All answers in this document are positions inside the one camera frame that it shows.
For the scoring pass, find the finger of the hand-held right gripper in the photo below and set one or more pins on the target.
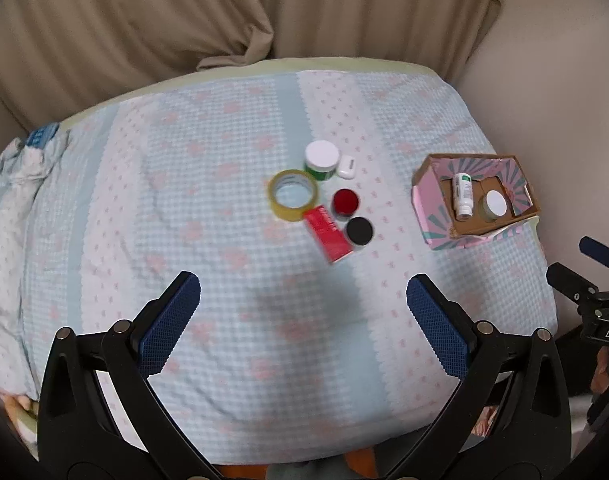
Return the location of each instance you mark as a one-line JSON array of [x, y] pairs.
[[593, 248], [569, 280]]

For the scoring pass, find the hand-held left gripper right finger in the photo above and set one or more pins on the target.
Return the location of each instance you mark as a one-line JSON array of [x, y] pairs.
[[442, 325]]

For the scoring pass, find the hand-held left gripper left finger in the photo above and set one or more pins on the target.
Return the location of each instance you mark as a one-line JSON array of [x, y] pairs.
[[167, 325]]

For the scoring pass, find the pink printed cardboard box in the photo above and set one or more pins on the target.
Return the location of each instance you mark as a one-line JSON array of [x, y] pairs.
[[437, 225]]

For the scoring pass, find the small black lid jar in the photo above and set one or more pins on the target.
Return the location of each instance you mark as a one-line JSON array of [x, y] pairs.
[[359, 231]]

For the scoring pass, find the red carton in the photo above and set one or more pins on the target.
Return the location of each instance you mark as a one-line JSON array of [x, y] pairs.
[[327, 232]]

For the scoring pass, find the red lid round tin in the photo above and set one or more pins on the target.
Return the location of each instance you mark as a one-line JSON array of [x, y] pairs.
[[345, 202]]

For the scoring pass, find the yellow tape roll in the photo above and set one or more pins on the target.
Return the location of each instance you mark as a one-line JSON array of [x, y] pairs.
[[284, 213]]

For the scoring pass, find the white earbud case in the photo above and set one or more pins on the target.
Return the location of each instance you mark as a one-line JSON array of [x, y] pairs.
[[346, 166]]

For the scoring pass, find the green jar white lid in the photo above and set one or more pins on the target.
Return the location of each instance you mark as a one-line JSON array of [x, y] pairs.
[[321, 155]]

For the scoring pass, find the glass jar white lid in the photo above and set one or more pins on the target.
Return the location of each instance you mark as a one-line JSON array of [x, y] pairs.
[[495, 203]]

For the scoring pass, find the blue pink checked blanket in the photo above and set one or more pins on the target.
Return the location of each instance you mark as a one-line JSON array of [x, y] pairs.
[[184, 210]]

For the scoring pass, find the white bottle green label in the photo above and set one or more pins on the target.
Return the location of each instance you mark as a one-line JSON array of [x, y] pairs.
[[463, 195]]

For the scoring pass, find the orange cloth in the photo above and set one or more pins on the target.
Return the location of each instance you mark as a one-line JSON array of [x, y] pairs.
[[360, 462]]

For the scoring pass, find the blue patterned packet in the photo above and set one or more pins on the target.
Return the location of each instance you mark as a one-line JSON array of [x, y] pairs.
[[42, 136]]

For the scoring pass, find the light green bed sheet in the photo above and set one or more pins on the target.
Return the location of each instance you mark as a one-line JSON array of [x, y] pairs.
[[334, 64]]

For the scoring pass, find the beige curtain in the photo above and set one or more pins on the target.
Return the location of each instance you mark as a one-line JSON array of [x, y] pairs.
[[134, 20]]

